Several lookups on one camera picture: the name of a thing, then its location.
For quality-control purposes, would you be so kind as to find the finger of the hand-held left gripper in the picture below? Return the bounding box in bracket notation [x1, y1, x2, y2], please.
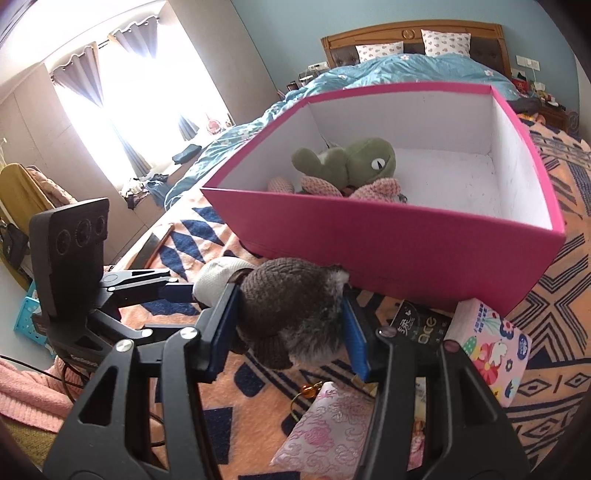
[121, 324, 200, 345]
[98, 269, 198, 308]

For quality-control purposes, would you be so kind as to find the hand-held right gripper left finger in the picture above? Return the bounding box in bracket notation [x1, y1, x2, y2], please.
[44, 281, 241, 480]

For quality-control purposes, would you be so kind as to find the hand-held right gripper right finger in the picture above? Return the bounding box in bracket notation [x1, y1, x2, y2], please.
[342, 288, 532, 480]

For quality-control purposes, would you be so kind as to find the white knitted plush toy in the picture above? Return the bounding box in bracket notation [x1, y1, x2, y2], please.
[191, 257, 254, 308]

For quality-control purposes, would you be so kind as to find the brown furry plush toy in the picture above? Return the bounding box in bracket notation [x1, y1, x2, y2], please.
[233, 257, 352, 370]

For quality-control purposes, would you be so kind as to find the black printed packet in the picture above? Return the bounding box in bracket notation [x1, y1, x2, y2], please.
[385, 299, 453, 361]

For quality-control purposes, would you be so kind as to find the pink cardboard box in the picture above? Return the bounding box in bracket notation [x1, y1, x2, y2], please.
[201, 83, 566, 317]

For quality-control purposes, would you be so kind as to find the person's left forearm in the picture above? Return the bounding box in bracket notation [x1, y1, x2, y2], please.
[0, 357, 75, 432]

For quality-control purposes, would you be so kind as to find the black bag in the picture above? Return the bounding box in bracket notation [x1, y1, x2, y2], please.
[0, 224, 28, 268]

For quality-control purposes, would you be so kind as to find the small gold bell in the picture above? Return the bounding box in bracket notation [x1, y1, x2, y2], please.
[290, 383, 324, 409]

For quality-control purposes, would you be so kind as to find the turquoise plastic crate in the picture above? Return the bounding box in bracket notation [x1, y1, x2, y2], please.
[14, 281, 49, 347]

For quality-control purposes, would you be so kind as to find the pink quilted coat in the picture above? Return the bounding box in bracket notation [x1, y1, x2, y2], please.
[25, 166, 77, 208]

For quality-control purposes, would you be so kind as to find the yellow jacket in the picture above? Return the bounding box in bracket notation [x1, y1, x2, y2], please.
[0, 161, 47, 222]

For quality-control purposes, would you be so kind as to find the white printed packet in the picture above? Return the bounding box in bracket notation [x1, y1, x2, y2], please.
[406, 377, 428, 469]

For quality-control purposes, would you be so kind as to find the pink embroidered pouch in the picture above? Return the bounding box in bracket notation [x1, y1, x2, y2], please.
[270, 381, 384, 472]

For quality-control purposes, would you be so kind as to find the pile of clothes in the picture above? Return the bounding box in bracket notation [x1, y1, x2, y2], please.
[122, 173, 169, 208]

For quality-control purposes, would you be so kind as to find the floral tissue pack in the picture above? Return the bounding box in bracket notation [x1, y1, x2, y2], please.
[442, 299, 533, 409]

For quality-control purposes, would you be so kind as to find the pink knitted plush toy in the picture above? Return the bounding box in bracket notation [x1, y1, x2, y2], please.
[268, 174, 402, 203]

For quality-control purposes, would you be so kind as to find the olive cloth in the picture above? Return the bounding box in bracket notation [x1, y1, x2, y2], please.
[0, 422, 61, 467]

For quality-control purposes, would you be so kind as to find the green plush toy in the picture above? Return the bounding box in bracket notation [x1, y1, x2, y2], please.
[291, 137, 398, 190]

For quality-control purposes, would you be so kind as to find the grey curtain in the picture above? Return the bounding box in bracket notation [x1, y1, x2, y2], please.
[108, 18, 200, 141]
[51, 46, 153, 174]

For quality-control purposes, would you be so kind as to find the orange navy patterned blanket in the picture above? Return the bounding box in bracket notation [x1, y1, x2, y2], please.
[104, 111, 591, 480]

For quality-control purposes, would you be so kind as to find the blue floral duvet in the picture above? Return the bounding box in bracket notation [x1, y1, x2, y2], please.
[164, 53, 522, 208]

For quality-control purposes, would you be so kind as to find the white printed pillow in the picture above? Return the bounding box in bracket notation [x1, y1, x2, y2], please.
[355, 41, 404, 63]
[421, 30, 472, 58]

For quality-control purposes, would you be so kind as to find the wooden nightstand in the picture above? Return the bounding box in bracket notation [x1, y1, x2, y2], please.
[538, 99, 580, 134]

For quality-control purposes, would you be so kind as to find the wooden bed headboard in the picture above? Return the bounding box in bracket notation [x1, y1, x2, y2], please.
[321, 22, 512, 77]

